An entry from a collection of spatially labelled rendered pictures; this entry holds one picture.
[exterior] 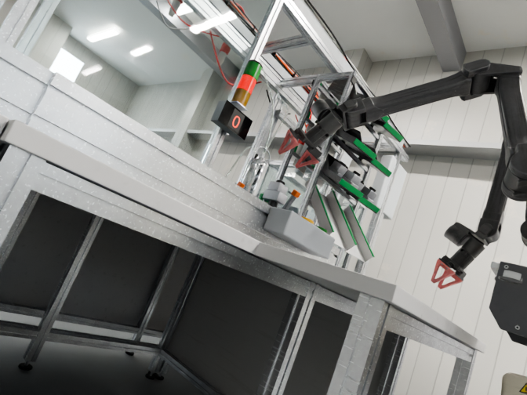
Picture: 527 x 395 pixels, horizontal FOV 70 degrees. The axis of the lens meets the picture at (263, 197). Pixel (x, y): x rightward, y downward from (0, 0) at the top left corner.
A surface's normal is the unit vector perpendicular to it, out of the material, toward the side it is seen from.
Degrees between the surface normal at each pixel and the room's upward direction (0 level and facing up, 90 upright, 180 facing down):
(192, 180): 90
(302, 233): 90
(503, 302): 90
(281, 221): 90
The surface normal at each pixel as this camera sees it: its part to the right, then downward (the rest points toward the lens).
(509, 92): -0.32, -0.60
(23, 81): 0.70, 0.13
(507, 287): -0.58, -0.39
